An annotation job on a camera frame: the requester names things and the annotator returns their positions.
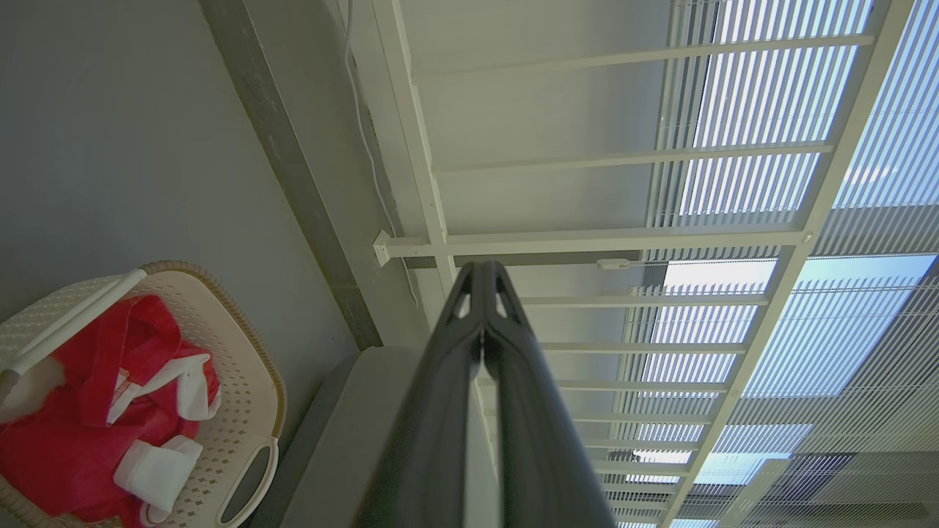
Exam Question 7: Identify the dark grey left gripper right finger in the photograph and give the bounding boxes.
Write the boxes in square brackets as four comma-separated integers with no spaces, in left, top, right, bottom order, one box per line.
[483,262,615,528]

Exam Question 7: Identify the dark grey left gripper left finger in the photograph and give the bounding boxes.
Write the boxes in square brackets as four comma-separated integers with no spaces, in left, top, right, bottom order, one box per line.
[354,262,484,528]

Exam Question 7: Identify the red and white cloth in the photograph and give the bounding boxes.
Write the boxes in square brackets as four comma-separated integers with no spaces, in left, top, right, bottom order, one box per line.
[0,295,222,527]

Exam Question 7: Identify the cream perforated laundry basket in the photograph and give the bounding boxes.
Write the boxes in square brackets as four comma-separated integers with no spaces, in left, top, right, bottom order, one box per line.
[0,260,288,528]

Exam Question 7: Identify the white window blinds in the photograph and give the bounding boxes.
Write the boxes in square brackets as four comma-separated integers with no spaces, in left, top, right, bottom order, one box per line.
[615,0,939,528]

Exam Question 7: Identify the thin white cable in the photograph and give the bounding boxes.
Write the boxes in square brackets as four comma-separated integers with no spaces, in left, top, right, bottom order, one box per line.
[343,0,421,309]

